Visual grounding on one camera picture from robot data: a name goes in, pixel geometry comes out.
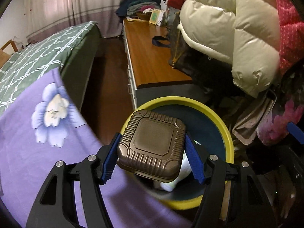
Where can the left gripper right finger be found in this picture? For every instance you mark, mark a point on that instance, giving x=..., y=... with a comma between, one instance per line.
x=234, y=197

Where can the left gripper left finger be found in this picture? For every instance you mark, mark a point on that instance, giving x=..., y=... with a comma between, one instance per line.
x=55, y=204

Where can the brown plastic food container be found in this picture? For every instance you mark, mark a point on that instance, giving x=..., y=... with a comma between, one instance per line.
x=152, y=146

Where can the yellow rimmed trash bin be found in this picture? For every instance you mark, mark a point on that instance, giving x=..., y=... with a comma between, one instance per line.
x=206, y=128

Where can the beige cloth bag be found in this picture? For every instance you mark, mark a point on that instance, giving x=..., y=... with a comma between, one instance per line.
x=245, y=129

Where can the purple floral tablecloth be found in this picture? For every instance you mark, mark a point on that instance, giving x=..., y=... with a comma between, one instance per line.
x=43, y=126

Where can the brown patterned handbag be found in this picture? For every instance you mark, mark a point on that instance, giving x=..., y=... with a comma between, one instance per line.
x=199, y=66

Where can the green plaid bed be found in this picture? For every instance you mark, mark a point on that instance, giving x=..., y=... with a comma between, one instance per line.
x=71, y=51

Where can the cream puffer jacket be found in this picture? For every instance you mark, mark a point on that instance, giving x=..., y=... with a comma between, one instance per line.
x=242, y=33

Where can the pink dotted garment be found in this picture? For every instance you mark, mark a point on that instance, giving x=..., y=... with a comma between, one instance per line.
x=291, y=35

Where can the pink striped curtain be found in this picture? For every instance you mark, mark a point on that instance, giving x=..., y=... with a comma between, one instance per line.
x=46, y=17

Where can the green white box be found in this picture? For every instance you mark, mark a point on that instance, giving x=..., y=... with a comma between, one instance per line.
x=156, y=17

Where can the pile of folded clothes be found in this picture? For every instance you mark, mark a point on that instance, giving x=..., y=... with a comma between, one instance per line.
x=131, y=7

